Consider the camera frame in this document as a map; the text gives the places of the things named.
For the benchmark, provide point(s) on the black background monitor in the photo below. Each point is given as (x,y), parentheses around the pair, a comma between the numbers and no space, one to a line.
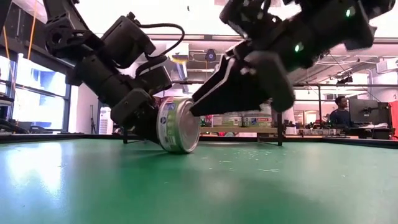
(367,109)

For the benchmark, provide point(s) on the large window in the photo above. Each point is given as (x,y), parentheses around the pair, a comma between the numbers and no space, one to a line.
(40,102)

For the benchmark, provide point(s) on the black ceiling-hung device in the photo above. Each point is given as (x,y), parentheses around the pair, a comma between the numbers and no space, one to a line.
(344,80)

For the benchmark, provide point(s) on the white ceiling unit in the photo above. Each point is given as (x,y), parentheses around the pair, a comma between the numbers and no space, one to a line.
(184,49)

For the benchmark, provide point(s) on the black ceiling spotlight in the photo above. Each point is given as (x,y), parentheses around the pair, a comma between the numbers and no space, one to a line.
(211,55)

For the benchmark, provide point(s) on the green table mat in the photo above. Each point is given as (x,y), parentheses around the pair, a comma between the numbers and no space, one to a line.
(199,186)

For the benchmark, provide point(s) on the orange red fabric panel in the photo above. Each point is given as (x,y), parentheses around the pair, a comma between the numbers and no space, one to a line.
(394,113)

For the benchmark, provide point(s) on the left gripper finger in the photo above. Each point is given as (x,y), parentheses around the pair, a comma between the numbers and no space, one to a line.
(133,109)
(154,77)

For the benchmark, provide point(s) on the cluttered background workbench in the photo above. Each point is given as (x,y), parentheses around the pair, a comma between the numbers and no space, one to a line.
(320,126)

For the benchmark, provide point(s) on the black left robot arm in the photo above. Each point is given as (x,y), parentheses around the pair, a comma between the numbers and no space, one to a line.
(62,37)

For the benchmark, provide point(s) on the white wall unit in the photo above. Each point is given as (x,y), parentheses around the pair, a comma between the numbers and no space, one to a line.
(387,66)

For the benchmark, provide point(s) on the black metal rig frame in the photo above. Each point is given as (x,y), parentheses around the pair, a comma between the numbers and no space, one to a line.
(46,137)

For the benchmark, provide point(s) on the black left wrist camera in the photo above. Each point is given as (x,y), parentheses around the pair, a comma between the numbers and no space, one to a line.
(127,40)

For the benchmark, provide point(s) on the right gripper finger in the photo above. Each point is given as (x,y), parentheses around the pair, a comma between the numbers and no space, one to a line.
(242,93)
(217,81)

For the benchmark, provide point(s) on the wooden shelf black metal frame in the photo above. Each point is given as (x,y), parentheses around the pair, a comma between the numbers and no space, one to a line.
(236,129)

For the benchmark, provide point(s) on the long grey ceiling beam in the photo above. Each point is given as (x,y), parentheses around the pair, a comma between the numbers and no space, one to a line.
(202,37)

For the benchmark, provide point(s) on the white plastic jug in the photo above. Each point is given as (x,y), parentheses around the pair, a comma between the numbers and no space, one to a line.
(104,121)

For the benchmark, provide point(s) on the black background rig frame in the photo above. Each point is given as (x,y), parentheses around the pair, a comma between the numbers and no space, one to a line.
(319,105)

